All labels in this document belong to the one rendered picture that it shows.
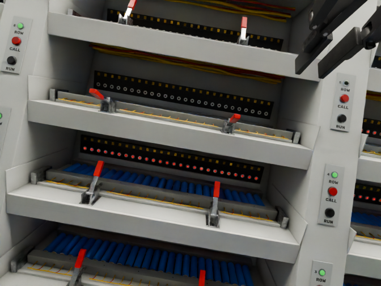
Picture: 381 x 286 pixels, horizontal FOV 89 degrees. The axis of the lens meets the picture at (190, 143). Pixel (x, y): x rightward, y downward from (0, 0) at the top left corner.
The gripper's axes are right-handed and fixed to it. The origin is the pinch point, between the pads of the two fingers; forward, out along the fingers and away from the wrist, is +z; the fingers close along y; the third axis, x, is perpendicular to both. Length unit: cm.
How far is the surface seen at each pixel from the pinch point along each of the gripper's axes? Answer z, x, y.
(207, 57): 12.6, -7.4, 16.1
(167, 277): 31, 40, 17
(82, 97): 20.0, 3.8, 43.4
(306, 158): 16.5, 10.5, -7.9
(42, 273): 30, 43, 44
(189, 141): 17.2, 11.0, 17.0
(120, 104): 19.9, 3.9, 34.3
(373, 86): 12.2, -7.0, -20.6
